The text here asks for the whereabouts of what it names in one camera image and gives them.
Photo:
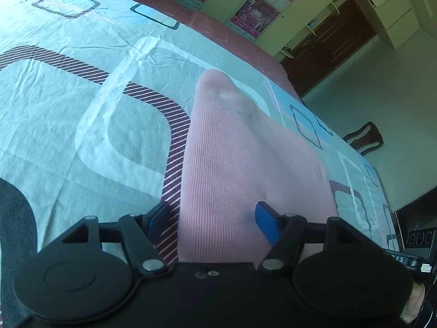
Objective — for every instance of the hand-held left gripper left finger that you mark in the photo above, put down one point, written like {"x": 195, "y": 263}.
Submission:
{"x": 159, "y": 216}

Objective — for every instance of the dark wooden chair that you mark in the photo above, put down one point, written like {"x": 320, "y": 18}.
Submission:
{"x": 365, "y": 138}

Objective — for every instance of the black cloth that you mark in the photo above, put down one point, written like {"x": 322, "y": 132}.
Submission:
{"x": 17, "y": 239}

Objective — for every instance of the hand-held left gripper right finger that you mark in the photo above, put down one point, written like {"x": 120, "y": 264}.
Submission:
{"x": 268, "y": 223}

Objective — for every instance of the person's right hand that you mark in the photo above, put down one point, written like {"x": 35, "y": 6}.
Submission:
{"x": 417, "y": 302}

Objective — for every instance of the corner shelf unit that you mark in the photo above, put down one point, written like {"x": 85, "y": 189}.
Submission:
{"x": 312, "y": 24}

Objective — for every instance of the dark brown wooden door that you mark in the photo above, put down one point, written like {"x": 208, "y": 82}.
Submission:
{"x": 327, "y": 47}

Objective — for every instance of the light blue patterned bedsheet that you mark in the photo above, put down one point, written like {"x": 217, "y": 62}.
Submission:
{"x": 68, "y": 109}

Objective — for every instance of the pink knit sweater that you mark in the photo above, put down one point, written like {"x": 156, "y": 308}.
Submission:
{"x": 225, "y": 164}

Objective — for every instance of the reddish pink bed cover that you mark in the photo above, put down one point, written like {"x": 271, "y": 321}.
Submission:
{"x": 218, "y": 24}

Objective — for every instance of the pale overhead wall cabinets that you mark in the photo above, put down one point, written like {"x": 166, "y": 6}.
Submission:
{"x": 385, "y": 3}

